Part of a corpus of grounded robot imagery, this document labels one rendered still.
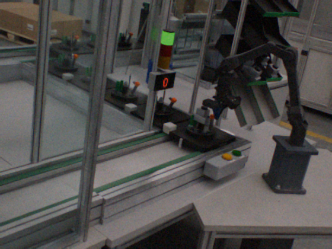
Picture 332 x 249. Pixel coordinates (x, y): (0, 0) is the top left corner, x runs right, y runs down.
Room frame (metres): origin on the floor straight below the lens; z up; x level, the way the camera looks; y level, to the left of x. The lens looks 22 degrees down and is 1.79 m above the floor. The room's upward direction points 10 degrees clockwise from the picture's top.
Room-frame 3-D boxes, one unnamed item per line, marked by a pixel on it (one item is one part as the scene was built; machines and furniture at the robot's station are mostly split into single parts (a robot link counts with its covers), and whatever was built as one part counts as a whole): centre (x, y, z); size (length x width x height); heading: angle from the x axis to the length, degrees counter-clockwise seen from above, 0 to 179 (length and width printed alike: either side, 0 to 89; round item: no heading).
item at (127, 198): (1.69, -0.11, 0.91); 0.89 x 0.06 x 0.11; 142
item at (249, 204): (1.89, -0.54, 0.84); 0.90 x 0.70 x 0.03; 106
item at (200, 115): (2.01, -0.16, 1.06); 0.08 x 0.04 x 0.07; 52
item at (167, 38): (1.93, 0.05, 1.38); 0.05 x 0.05 x 0.05
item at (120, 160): (1.78, 0.04, 0.91); 0.84 x 0.28 x 0.10; 142
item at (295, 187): (1.85, -0.55, 0.96); 0.15 x 0.15 x 0.20; 16
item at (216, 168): (1.80, -0.28, 0.93); 0.21 x 0.07 x 0.06; 142
